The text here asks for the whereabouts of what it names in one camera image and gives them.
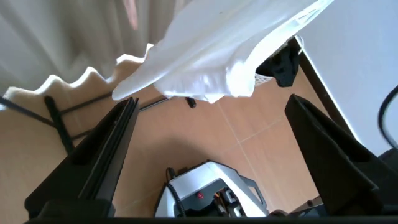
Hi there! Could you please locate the white laundry basket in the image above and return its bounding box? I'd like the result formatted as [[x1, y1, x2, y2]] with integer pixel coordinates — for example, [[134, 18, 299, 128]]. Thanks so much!
[[254, 34, 305, 88]]

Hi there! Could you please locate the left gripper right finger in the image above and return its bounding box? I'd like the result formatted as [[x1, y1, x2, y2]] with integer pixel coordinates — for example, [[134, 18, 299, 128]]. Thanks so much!
[[284, 93, 398, 217]]

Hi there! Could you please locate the beige curtain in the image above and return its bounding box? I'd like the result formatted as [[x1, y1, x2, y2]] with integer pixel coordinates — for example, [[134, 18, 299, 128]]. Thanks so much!
[[0, 0, 195, 96]]

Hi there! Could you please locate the black cable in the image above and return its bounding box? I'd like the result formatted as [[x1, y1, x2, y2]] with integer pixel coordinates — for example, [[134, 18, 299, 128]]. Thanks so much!
[[377, 84, 398, 151]]

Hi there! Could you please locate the white printed t-shirt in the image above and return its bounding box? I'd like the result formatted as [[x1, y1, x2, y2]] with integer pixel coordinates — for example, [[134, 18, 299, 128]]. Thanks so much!
[[111, 0, 335, 105]]

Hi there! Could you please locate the black clothes rack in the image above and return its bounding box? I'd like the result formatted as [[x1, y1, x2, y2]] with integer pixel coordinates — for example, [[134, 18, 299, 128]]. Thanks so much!
[[0, 91, 197, 156]]

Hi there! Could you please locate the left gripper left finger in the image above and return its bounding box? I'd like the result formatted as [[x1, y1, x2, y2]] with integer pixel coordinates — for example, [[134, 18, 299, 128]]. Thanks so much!
[[24, 96, 141, 218]]

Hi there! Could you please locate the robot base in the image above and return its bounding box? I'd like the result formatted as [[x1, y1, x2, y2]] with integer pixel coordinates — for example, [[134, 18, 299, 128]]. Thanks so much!
[[154, 160, 270, 218]]

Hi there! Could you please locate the black garment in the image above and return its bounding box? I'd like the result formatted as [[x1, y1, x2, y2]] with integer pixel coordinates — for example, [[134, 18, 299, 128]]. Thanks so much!
[[255, 39, 301, 88]]

